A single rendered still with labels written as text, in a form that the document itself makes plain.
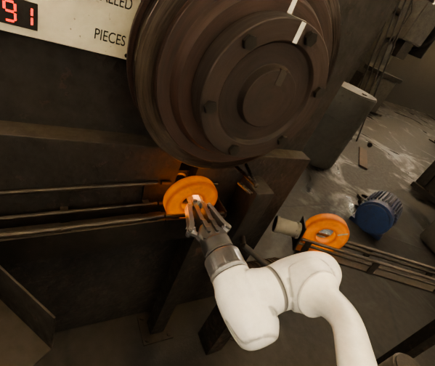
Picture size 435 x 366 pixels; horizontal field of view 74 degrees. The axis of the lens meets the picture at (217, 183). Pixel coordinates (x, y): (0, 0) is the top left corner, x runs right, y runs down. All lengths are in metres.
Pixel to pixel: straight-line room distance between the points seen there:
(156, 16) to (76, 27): 0.18
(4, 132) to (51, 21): 0.24
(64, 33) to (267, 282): 0.62
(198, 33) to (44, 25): 0.29
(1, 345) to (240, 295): 0.45
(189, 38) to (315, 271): 0.50
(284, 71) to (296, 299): 0.45
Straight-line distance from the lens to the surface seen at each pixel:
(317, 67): 0.63
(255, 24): 0.52
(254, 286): 0.63
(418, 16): 8.47
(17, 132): 0.73
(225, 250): 0.67
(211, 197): 0.84
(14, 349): 0.72
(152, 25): 0.55
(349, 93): 3.30
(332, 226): 1.06
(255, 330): 0.61
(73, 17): 0.67
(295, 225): 1.05
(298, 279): 0.65
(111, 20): 0.67
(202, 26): 0.54
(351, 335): 0.56
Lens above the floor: 1.25
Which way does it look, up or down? 32 degrees down
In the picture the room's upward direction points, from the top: 24 degrees clockwise
